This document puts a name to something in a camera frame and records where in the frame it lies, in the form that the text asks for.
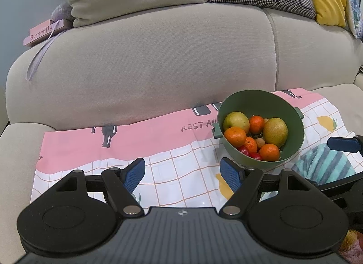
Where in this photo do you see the purple plush toy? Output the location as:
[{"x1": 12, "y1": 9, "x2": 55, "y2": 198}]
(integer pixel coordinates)
[{"x1": 50, "y1": 3, "x2": 75, "y2": 23}]

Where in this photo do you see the yellow-green pear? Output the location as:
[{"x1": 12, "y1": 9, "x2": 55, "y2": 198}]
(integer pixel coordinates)
[
  {"x1": 223, "y1": 111, "x2": 250, "y2": 134},
  {"x1": 263, "y1": 118, "x2": 288, "y2": 148}
]

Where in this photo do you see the pink butterfly box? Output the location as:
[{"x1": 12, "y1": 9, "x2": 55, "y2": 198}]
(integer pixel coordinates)
[{"x1": 23, "y1": 19, "x2": 73, "y2": 48}]

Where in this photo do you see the red cherry tomato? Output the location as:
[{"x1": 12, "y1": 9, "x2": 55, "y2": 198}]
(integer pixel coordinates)
[
  {"x1": 238, "y1": 145, "x2": 250, "y2": 156},
  {"x1": 249, "y1": 152, "x2": 263, "y2": 161}
]

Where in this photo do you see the orange mandarin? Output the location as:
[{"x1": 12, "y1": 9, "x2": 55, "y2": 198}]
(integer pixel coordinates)
[
  {"x1": 244, "y1": 137, "x2": 258, "y2": 153},
  {"x1": 249, "y1": 115, "x2": 265, "y2": 135},
  {"x1": 259, "y1": 143, "x2": 280, "y2": 161},
  {"x1": 224, "y1": 126, "x2": 247, "y2": 148}
]

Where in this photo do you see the pink fluffy blanket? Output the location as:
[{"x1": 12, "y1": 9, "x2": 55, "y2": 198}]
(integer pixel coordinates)
[{"x1": 338, "y1": 229, "x2": 363, "y2": 264}]

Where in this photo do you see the beige fabric sofa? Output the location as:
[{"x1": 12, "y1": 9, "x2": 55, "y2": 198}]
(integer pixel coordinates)
[{"x1": 1, "y1": 3, "x2": 362, "y2": 263}]

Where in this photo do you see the lilac ribbon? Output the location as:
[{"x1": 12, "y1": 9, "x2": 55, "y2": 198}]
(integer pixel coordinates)
[{"x1": 25, "y1": 19, "x2": 66, "y2": 81}]

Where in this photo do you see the teal striped towel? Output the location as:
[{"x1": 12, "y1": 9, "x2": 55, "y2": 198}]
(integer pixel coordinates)
[{"x1": 292, "y1": 144, "x2": 356, "y2": 185}]

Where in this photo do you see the pink checked lemon cloth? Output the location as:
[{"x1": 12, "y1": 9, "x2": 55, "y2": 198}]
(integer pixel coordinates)
[{"x1": 29, "y1": 87, "x2": 357, "y2": 211}]

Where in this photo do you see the green perforated colander bowl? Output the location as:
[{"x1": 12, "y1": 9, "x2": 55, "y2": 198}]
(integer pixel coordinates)
[{"x1": 212, "y1": 89, "x2": 304, "y2": 170}]

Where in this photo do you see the blue patterned pillow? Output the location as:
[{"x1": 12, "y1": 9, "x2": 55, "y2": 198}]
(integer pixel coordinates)
[{"x1": 345, "y1": 0, "x2": 362, "y2": 39}]

